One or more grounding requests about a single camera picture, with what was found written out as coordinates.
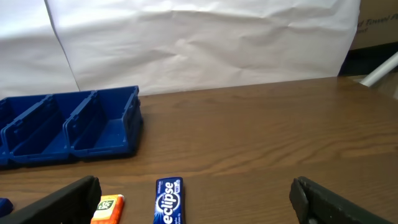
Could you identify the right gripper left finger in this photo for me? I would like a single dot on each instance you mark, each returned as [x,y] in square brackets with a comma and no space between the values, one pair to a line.
[62,202]

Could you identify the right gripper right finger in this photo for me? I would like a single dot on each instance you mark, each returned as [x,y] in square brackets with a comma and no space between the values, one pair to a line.
[320,202]

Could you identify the orange candy box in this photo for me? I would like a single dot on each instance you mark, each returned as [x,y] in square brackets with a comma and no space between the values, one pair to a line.
[109,211]

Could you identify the blue candy pack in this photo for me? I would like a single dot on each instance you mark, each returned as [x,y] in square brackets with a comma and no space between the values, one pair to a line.
[169,202]
[5,208]

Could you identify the blue tray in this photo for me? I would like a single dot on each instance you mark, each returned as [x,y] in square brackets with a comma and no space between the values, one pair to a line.
[102,137]

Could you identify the grey metal pole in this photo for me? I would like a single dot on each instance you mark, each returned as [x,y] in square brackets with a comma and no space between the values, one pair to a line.
[381,71]

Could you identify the brown cardboard box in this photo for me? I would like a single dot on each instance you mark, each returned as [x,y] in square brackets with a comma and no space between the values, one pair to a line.
[379,21]

